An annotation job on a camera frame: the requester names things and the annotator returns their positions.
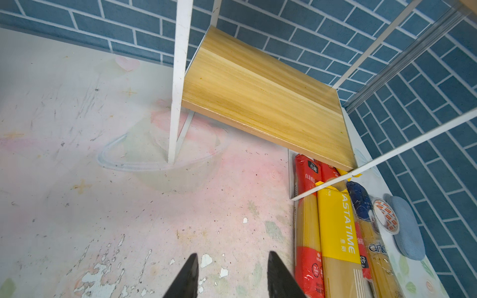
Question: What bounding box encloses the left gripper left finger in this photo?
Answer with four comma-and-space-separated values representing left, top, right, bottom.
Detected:
163, 253, 199, 298

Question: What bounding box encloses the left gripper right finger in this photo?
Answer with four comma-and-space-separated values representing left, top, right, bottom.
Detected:
267, 251, 306, 298

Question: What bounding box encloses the red spaghetti package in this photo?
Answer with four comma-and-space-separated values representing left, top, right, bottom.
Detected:
320, 162, 373, 283
294, 154, 325, 298

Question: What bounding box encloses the blue spaghetti package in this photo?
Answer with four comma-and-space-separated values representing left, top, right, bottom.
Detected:
347, 181, 404, 298

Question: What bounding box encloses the tape roll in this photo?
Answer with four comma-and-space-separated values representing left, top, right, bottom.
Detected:
373, 199, 399, 235

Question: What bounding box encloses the blue oval sponge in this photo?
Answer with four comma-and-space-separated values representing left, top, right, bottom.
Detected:
384, 194, 426, 261

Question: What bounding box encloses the white wooden two-tier shelf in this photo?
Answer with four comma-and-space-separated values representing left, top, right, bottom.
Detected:
168, 1, 477, 179

